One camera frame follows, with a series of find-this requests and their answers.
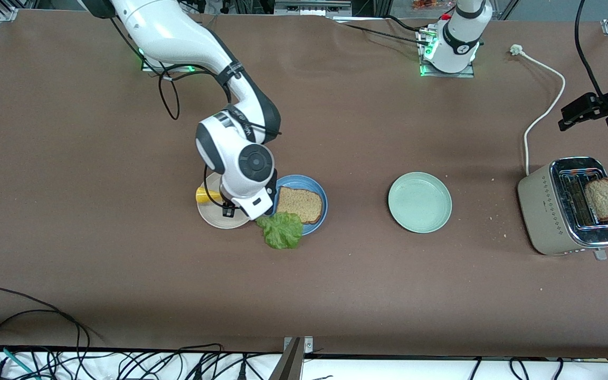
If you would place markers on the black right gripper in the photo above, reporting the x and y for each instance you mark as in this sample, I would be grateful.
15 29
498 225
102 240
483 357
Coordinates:
225 212

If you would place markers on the yellow squeeze bottle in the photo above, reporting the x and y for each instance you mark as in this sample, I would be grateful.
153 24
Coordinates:
206 195

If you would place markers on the green lettuce leaf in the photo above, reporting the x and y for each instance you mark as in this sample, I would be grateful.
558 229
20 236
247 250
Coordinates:
283 232

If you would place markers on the brown bread slice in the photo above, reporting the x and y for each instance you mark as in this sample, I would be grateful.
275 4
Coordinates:
604 199
300 205

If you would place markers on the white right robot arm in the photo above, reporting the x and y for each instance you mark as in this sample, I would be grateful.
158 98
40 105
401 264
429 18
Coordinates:
167 31

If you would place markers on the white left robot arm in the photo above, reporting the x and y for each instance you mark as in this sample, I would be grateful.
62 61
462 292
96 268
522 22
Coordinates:
457 42

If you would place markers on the beige plate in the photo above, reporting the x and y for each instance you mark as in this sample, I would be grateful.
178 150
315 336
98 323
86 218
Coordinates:
214 216

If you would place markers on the blue plate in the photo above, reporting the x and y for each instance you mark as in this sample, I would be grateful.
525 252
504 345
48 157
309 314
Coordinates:
304 181

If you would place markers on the light green plate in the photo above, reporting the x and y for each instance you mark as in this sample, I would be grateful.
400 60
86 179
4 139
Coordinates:
420 202

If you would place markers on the beige steel toaster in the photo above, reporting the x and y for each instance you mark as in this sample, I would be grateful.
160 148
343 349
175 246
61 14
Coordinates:
539 206

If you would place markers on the orange snack packets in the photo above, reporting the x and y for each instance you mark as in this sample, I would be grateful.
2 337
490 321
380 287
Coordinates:
428 4

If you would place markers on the grey power strip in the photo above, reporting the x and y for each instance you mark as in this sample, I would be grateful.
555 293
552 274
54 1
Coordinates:
312 8

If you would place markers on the metal table edge bracket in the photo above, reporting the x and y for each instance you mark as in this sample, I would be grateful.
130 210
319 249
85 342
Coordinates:
291 364

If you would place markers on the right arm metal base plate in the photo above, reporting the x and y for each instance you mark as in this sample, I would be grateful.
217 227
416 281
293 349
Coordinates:
148 67

